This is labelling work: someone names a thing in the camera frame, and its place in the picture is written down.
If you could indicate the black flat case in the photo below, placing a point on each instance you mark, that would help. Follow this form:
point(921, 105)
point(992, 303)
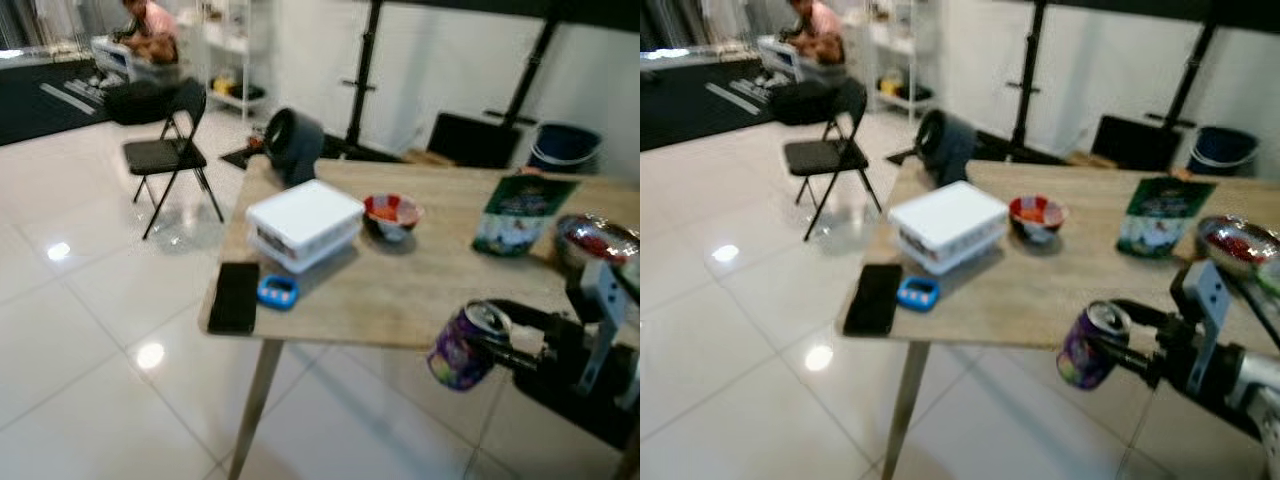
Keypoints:
point(1135, 145)
point(475, 140)

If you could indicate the black folding chair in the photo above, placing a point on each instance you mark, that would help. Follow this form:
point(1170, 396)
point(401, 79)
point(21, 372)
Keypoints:
point(822, 157)
point(160, 155)

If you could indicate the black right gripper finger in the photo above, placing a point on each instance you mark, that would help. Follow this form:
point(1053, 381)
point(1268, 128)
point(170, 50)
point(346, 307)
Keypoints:
point(530, 315)
point(1155, 316)
point(520, 360)
point(1140, 361)

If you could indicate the steel bowl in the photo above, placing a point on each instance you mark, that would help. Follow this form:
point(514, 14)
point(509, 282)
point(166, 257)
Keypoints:
point(590, 245)
point(1235, 245)

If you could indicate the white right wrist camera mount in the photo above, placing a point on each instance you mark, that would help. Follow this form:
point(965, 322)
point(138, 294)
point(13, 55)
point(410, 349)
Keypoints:
point(1205, 290)
point(608, 290)

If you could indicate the dark round fan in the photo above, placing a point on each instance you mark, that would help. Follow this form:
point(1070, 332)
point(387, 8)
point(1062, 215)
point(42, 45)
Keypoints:
point(948, 148)
point(295, 145)

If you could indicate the red patterned bowl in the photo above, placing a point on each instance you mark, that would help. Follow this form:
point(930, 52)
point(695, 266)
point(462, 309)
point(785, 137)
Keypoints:
point(1037, 228)
point(392, 226)

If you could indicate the black stand pole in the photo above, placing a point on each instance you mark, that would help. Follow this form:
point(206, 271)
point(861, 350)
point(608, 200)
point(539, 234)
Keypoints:
point(1030, 60)
point(1195, 75)
point(365, 60)
point(530, 70)

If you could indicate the light wooden table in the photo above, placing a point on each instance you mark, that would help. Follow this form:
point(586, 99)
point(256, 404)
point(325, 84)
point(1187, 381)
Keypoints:
point(400, 290)
point(1040, 290)

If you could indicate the green snack bag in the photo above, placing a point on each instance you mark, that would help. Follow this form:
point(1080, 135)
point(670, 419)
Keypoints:
point(520, 215)
point(1165, 215)

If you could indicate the seated person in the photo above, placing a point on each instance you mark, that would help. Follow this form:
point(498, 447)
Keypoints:
point(822, 20)
point(155, 20)

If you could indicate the white lidded plastic container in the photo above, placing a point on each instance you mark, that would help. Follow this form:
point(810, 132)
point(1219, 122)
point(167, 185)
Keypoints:
point(948, 215)
point(305, 215)

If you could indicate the purple soda can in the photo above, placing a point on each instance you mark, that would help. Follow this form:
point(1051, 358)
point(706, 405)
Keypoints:
point(460, 350)
point(1085, 350)

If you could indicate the blue bucket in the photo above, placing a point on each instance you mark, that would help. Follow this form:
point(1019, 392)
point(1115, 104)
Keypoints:
point(565, 150)
point(1222, 152)

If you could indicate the black mat with white stripes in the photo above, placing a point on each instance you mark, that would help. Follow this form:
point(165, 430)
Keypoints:
point(30, 105)
point(680, 110)

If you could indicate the white shelf rack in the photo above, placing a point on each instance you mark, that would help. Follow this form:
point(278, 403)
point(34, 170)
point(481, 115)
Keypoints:
point(905, 98)
point(240, 98)

